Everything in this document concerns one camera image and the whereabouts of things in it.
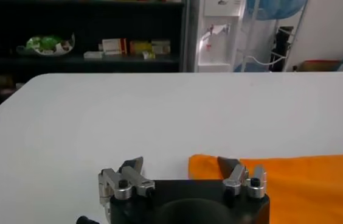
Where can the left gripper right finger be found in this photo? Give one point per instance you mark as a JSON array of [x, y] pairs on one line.
[[238, 175]]

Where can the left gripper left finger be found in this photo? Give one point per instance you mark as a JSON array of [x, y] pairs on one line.
[[136, 179]]

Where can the orange t-shirt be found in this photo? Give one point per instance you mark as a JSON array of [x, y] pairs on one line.
[[296, 188]]

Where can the small yellow green box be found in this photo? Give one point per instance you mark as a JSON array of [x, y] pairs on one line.
[[148, 55]]

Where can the white water dispenser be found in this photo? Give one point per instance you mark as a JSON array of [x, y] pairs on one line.
[[217, 51]]

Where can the flat white medicine box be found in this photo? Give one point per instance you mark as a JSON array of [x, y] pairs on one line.
[[92, 54]]

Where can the yellow green medicine box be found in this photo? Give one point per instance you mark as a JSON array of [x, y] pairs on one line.
[[141, 47]]

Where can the white green medicine box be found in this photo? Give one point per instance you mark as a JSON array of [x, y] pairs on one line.
[[160, 47]]

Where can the white red medicine box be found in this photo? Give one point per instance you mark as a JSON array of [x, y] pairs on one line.
[[112, 46]]

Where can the open cardboard box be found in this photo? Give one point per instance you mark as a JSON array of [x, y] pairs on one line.
[[319, 65]]

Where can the black stand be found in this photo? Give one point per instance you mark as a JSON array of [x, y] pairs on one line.
[[281, 45]]

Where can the green white snack bag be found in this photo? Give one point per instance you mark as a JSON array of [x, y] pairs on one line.
[[47, 45]]

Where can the white jug rack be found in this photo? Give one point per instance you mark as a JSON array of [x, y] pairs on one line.
[[300, 24]]

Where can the black shelving unit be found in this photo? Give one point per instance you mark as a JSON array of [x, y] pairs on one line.
[[98, 18]]

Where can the blue water jug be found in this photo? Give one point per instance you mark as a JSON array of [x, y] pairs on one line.
[[275, 9]]

